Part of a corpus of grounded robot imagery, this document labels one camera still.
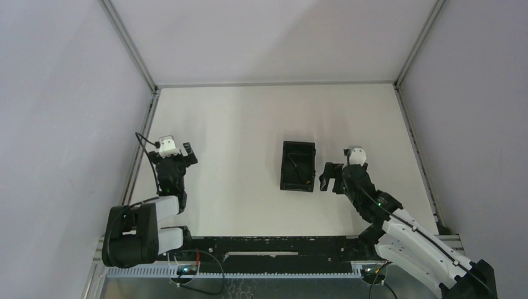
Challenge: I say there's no aluminium frame rail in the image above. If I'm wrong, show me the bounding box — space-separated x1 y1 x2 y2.
437 235 463 250

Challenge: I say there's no black camera cable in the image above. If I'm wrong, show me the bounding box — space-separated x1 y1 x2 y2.
134 131 161 195
346 150 492 296

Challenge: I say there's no black screwdriver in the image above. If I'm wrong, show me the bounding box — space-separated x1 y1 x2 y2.
286 154 310 184

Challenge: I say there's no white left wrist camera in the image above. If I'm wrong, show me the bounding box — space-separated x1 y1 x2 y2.
158 135 181 158

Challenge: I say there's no black plastic bin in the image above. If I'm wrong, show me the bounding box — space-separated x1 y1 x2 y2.
280 141 316 192

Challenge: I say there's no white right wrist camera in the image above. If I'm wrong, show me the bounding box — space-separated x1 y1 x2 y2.
343 146 367 166

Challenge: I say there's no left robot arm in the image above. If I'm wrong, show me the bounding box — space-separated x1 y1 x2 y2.
101 139 197 268

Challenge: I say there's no black right camera cable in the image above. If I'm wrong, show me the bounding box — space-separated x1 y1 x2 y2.
346 150 492 296

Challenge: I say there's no small green circuit board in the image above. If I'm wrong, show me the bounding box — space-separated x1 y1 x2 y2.
176 265 198 276

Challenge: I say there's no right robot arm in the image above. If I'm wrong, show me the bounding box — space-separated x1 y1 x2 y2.
319 162 497 298

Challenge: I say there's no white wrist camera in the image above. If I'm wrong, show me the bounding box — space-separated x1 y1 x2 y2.
158 135 181 158
343 146 367 166

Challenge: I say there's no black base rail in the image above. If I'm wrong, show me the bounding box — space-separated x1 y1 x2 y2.
184 236 379 275

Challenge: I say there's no black left camera cable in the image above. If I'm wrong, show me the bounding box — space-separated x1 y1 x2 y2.
134 131 161 195

